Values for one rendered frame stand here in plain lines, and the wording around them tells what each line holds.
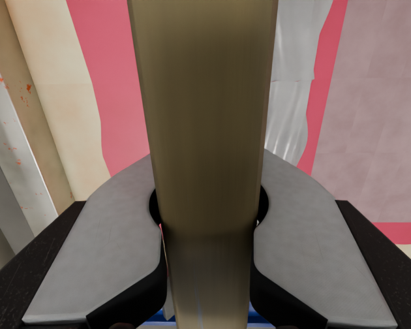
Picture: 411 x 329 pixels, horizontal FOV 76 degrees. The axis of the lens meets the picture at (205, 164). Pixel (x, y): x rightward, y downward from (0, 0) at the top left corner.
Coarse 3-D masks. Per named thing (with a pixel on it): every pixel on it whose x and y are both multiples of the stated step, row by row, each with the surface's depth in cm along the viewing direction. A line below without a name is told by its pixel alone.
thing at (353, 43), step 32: (96, 0) 21; (352, 0) 20; (384, 0) 20; (96, 32) 22; (128, 32) 22; (320, 32) 22; (352, 32) 22; (384, 32) 21; (96, 64) 23; (128, 64) 23; (320, 64) 23; (352, 64) 23; (384, 64) 23
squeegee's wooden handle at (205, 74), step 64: (128, 0) 5; (192, 0) 5; (256, 0) 5; (192, 64) 5; (256, 64) 5; (192, 128) 6; (256, 128) 6; (192, 192) 7; (256, 192) 7; (192, 256) 8; (192, 320) 10
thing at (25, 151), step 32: (0, 0) 21; (0, 32) 21; (0, 64) 21; (0, 96) 22; (32, 96) 24; (0, 128) 23; (32, 128) 24; (0, 160) 25; (32, 160) 25; (32, 192) 27; (64, 192) 29; (32, 224) 29
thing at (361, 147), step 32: (96, 96) 25; (128, 96) 25; (320, 96) 24; (352, 96) 24; (384, 96) 24; (128, 128) 26; (320, 128) 26; (352, 128) 26; (384, 128) 26; (128, 160) 28; (320, 160) 28; (352, 160) 28; (384, 160) 27; (352, 192) 30; (384, 192) 29; (160, 224) 33; (384, 224) 32
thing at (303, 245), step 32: (288, 192) 9; (320, 192) 8; (288, 224) 7; (320, 224) 7; (256, 256) 6; (288, 256) 6; (320, 256) 6; (352, 256) 6; (256, 288) 6; (288, 288) 6; (320, 288) 6; (352, 288) 6; (288, 320) 6; (320, 320) 5; (352, 320) 5; (384, 320) 5
